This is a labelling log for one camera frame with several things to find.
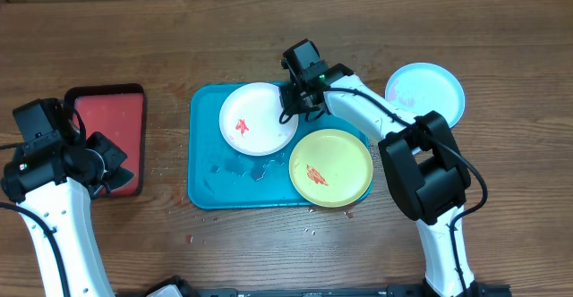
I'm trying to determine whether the dark green bow-shaped sponge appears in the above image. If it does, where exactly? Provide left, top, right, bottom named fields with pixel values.
left=106, top=167, right=134, bottom=191

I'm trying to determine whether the white plate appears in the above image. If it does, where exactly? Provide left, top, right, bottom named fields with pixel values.
left=219, top=82, right=299, bottom=157

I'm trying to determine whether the yellow plate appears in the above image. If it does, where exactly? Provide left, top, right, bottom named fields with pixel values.
left=289, top=129, right=373, bottom=208

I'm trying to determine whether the light blue plate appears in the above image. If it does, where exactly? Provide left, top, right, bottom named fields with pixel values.
left=384, top=63, right=466, bottom=128

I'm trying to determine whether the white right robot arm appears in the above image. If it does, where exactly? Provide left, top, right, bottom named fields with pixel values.
left=279, top=61, right=475, bottom=296

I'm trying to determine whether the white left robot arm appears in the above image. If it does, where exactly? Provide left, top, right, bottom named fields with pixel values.
left=2, top=132, right=133, bottom=296

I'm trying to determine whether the dark red tray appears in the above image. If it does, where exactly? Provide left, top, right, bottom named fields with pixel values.
left=64, top=83, right=147, bottom=197

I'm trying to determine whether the teal plastic tray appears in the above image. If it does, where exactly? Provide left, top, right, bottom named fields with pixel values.
left=187, top=83, right=369, bottom=209

